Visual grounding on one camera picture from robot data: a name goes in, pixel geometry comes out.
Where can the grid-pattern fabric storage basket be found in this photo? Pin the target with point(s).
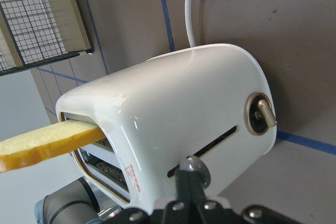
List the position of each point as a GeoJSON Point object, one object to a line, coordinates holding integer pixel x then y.
{"type": "Point", "coordinates": [35, 33]}

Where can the yellow toast slice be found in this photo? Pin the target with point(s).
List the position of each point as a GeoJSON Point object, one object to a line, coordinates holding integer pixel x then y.
{"type": "Point", "coordinates": [47, 142]}

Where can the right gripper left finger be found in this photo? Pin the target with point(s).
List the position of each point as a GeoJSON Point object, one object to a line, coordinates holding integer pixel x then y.
{"type": "Point", "coordinates": [176, 211]}

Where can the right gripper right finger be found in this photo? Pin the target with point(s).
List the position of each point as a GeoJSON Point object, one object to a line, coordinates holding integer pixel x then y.
{"type": "Point", "coordinates": [203, 210]}

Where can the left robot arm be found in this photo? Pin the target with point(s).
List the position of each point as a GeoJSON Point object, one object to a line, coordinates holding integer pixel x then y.
{"type": "Point", "coordinates": [78, 202]}

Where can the white two-slot toaster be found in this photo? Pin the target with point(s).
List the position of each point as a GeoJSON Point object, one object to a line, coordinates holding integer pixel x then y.
{"type": "Point", "coordinates": [210, 101]}

